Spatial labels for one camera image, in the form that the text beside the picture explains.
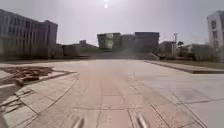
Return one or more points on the wide stone stairs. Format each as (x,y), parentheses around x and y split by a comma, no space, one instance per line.
(123,55)

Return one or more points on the grey stone slab plaza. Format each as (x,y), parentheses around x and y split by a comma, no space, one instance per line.
(113,86)

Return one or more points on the dark block building complex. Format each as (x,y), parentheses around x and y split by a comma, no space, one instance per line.
(140,41)

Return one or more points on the low building with sloped roof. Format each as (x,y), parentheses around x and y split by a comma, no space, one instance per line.
(78,50)

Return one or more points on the small pale building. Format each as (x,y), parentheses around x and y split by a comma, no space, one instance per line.
(166,47)

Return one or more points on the robot's own part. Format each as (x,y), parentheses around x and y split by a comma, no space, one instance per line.
(79,123)
(142,121)

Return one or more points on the lamp pole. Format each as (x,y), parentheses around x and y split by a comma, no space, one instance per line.
(175,41)

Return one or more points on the round-crowned tree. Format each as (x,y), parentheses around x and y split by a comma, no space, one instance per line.
(180,43)

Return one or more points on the raised stone ledge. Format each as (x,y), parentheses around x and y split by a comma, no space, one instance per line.
(190,67)

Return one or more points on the pile of loose paving stones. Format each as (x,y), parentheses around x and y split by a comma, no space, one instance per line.
(28,72)

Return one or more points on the grey building with window rows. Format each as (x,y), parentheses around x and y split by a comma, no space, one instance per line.
(23,36)

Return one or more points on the white tall building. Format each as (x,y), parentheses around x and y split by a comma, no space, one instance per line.
(216,30)

